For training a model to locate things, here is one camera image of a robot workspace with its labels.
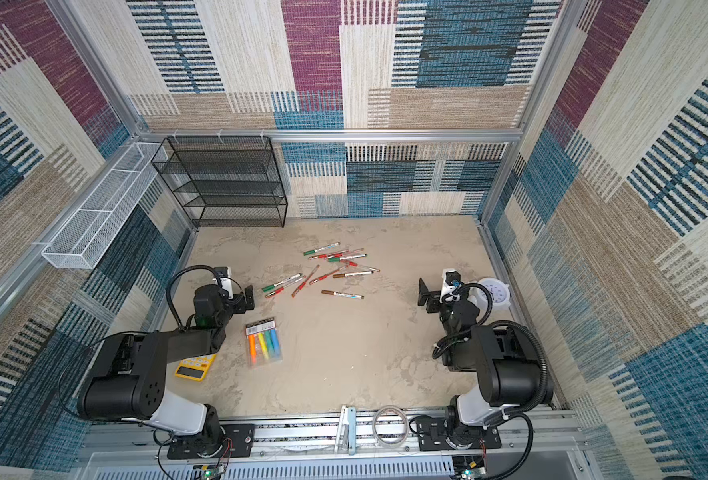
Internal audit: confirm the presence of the red gel pen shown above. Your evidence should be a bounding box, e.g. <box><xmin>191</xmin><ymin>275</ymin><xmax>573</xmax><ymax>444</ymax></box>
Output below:
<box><xmin>309</xmin><ymin>266</ymin><xmax>344</xmax><ymax>285</ymax></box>
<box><xmin>308</xmin><ymin>248</ymin><xmax>364</xmax><ymax>260</ymax></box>
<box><xmin>340</xmin><ymin>259</ymin><xmax>381</xmax><ymax>272</ymax></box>
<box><xmin>264</xmin><ymin>277</ymin><xmax>305</xmax><ymax>299</ymax></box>

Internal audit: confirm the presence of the brown capped white marker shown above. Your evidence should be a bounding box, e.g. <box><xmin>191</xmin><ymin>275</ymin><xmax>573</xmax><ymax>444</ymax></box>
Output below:
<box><xmin>321</xmin><ymin>289</ymin><xmax>365</xmax><ymax>300</ymax></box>

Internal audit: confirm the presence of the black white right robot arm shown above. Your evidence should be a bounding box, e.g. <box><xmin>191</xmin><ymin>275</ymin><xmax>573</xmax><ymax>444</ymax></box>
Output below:
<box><xmin>415</xmin><ymin>270</ymin><xmax>554</xmax><ymax>450</ymax></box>

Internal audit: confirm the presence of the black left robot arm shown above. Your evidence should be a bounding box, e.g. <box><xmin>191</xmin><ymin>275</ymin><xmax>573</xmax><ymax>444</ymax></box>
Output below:
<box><xmin>76</xmin><ymin>265</ymin><xmax>255</xmax><ymax>456</ymax></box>

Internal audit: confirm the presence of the red gel pen diagonal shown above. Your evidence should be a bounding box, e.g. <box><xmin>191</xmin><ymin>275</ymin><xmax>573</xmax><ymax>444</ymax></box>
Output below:
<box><xmin>291</xmin><ymin>265</ymin><xmax>320</xmax><ymax>298</ymax></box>

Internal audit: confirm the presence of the green marker left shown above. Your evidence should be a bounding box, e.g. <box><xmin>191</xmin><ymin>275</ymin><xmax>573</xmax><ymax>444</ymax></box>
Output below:
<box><xmin>262</xmin><ymin>273</ymin><xmax>303</xmax><ymax>293</ymax></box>

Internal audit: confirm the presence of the highlighter pack in clear case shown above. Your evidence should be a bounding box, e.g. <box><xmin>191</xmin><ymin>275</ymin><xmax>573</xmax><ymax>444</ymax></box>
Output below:
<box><xmin>244</xmin><ymin>317</ymin><xmax>282</xmax><ymax>368</ymax></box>

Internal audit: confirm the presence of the white alarm clock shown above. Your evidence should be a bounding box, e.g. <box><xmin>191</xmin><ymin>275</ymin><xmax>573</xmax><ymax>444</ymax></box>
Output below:
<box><xmin>479</xmin><ymin>277</ymin><xmax>511</xmax><ymax>311</ymax></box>

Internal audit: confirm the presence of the yellow calculator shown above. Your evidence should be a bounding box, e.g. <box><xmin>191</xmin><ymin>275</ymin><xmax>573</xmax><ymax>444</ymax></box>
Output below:
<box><xmin>174</xmin><ymin>354</ymin><xmax>217</xmax><ymax>381</ymax></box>

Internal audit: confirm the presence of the green marker top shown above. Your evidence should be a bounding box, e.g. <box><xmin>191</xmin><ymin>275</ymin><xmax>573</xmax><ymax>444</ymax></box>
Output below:
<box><xmin>303</xmin><ymin>242</ymin><xmax>341</xmax><ymax>256</ymax></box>

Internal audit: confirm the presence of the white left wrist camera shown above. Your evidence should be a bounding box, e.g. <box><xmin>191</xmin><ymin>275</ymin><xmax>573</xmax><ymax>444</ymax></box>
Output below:
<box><xmin>214</xmin><ymin>267</ymin><xmax>234</xmax><ymax>299</ymax></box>

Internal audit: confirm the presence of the coiled clear cable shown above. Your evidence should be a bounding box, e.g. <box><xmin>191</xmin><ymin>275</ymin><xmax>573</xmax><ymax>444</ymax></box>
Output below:
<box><xmin>371</xmin><ymin>405</ymin><xmax>409</xmax><ymax>448</ymax></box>

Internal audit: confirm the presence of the black wire mesh shelf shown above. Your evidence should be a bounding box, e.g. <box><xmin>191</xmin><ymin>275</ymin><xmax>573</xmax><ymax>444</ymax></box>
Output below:
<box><xmin>151</xmin><ymin>136</ymin><xmax>288</xmax><ymax>228</ymax></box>

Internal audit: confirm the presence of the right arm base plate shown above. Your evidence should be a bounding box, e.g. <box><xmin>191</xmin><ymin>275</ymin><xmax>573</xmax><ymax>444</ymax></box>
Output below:
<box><xmin>409</xmin><ymin>415</ymin><xmax>502</xmax><ymax>451</ymax></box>

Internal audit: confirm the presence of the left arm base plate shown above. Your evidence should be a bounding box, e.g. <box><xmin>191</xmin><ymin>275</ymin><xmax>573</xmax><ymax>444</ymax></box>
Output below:
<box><xmin>166</xmin><ymin>423</ymin><xmax>256</xmax><ymax>460</ymax></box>

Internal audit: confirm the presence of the metal bracket on rail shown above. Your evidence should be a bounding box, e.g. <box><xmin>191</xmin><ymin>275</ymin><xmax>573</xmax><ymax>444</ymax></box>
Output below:
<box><xmin>334</xmin><ymin>405</ymin><xmax>357</xmax><ymax>456</ymax></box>

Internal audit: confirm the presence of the white wire mesh basket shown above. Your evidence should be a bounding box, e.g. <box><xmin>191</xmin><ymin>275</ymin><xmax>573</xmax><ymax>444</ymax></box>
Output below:
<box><xmin>42</xmin><ymin>142</ymin><xmax>159</xmax><ymax>270</ymax></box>

